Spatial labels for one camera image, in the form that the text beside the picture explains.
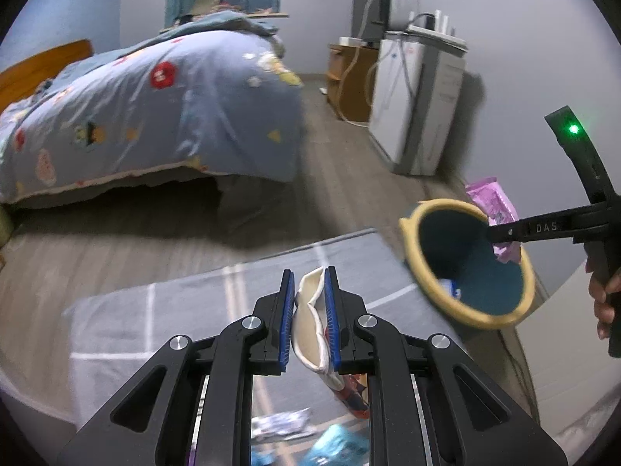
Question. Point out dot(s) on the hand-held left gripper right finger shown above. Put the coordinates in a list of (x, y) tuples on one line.
[(332, 320)]

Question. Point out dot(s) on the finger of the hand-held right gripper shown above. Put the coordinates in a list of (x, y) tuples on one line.
[(543, 228)]

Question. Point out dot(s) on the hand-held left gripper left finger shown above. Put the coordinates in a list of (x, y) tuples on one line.
[(288, 320)]

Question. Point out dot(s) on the red and cream paper bag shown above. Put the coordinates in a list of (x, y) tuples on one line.
[(310, 330)]

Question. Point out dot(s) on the pink packet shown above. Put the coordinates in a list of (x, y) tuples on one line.
[(490, 199)]

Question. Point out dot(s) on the teal bin with yellow rim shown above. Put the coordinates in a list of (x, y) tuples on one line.
[(461, 262)]

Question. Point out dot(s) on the light blue plastic packet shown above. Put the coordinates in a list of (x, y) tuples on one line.
[(334, 444)]

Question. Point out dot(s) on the person's right hand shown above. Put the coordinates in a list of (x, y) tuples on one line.
[(604, 301)]

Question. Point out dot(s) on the grey checked cushion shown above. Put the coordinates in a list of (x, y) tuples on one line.
[(170, 310)]

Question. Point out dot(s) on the grey bed sheet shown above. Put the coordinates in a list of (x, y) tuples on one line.
[(252, 204)]

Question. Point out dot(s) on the white air purifier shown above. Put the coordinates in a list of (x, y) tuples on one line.
[(436, 107)]

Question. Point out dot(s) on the white router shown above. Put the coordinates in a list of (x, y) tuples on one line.
[(436, 29)]

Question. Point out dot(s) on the wooden cabinet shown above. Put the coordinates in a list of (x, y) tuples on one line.
[(334, 82)]

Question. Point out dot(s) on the black monitor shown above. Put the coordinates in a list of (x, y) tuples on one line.
[(371, 9)]

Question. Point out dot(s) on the white set-top box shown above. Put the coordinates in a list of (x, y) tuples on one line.
[(351, 41)]

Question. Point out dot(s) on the bed with blue cartoon duvet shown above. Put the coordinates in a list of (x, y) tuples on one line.
[(145, 107)]

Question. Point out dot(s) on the green bin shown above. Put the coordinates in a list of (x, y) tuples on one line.
[(3, 225)]

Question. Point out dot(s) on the plaid cloth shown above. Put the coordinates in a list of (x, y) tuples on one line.
[(228, 8)]

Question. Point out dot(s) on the olive pillow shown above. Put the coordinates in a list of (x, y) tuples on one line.
[(208, 0)]

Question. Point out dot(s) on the wooden bed headboard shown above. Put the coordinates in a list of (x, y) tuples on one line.
[(43, 65)]

